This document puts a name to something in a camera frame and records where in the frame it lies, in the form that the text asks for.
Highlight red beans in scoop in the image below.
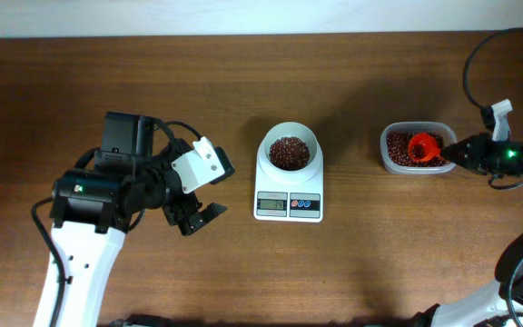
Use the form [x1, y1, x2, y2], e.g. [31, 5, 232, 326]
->
[410, 144, 427, 161]

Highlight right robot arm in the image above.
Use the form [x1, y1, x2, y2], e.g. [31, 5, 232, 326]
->
[407, 133, 523, 327]

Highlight red beans in bowl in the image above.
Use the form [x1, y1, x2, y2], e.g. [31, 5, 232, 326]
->
[269, 136, 311, 171]

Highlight orange measuring scoop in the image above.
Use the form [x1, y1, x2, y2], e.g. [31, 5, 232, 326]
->
[408, 133, 441, 163]

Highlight left black cable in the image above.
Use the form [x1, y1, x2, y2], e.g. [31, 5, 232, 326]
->
[31, 121, 203, 327]

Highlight clear plastic container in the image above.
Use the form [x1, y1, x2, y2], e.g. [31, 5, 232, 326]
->
[380, 122, 457, 175]

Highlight white round bowl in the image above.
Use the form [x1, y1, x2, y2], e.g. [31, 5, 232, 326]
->
[261, 122, 320, 172]

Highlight white digital kitchen scale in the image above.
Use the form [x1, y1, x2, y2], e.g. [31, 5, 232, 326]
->
[253, 135, 325, 223]

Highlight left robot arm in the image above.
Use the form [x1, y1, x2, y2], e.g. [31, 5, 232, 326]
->
[31, 112, 234, 326]

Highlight red beans in container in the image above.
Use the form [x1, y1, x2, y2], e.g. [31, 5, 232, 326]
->
[386, 132, 449, 168]

